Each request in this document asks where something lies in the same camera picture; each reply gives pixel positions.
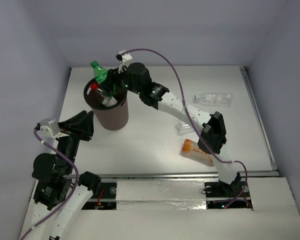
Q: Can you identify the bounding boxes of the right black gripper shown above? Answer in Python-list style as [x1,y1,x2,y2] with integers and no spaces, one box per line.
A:
[99,63,143,95]

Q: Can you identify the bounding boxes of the red label water bottle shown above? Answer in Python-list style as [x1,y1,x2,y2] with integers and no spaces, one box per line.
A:
[90,82,118,108]

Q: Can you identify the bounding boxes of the green plastic bottle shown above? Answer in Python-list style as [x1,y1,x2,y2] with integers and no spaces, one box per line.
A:
[90,60,108,85]

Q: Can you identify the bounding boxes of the blue label clear bottle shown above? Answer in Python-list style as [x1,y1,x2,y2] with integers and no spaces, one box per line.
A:
[175,121,195,136]

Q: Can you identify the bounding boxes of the orange drink bottle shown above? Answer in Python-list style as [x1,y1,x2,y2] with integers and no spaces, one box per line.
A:
[180,139,214,167]

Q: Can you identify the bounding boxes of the clear unlabelled plastic bottle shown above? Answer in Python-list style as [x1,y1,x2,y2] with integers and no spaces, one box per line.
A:
[193,92,234,108]

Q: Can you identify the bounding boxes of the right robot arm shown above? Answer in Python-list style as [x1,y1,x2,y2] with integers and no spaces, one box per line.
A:
[101,62,241,196]

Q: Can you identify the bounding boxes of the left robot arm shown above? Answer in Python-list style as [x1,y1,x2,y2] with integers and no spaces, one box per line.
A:
[21,110,104,240]

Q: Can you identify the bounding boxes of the brown cylindrical bin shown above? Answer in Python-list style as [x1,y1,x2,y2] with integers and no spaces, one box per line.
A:
[83,78,129,131]

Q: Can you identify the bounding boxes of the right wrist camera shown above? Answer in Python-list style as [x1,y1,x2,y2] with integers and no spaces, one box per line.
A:
[116,50,133,74]

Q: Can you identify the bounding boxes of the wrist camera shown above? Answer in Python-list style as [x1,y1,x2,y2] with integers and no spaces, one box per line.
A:
[116,50,133,74]
[37,118,69,139]

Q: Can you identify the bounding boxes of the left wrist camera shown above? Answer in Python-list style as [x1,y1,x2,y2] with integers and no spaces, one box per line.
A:
[37,118,69,139]

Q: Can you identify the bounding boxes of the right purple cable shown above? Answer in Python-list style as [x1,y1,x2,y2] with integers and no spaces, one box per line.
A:
[124,47,248,208]

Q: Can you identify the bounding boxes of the purple cable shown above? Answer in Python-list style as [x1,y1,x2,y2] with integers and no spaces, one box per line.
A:
[124,47,248,208]
[18,127,81,240]

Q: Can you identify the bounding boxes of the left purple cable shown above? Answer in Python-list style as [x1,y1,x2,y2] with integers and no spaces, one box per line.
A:
[18,127,81,240]

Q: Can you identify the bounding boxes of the metal base rail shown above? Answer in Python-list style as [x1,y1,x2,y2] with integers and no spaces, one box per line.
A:
[68,173,255,212]

